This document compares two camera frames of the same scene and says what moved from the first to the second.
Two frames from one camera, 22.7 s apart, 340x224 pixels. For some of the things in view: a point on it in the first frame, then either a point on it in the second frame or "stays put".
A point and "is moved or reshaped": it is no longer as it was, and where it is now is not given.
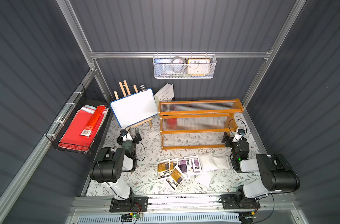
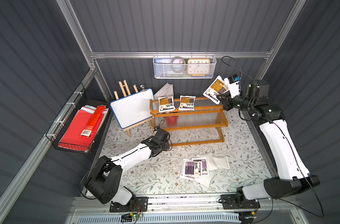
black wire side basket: (78, 127) stays put
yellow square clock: (198, 66) stays put
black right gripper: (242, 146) → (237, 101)
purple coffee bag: (190, 165) → (198, 166)
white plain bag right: (221, 162) stays put
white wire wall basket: (184, 66) stays put
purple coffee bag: (185, 165) is moved or reshaped
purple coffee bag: (196, 164) → (204, 166)
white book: (166, 94) stays put
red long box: (93, 121) stays put
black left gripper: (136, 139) → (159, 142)
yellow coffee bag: (163, 168) → (187, 102)
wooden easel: (122, 87) stays put
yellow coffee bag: (175, 177) → (166, 104)
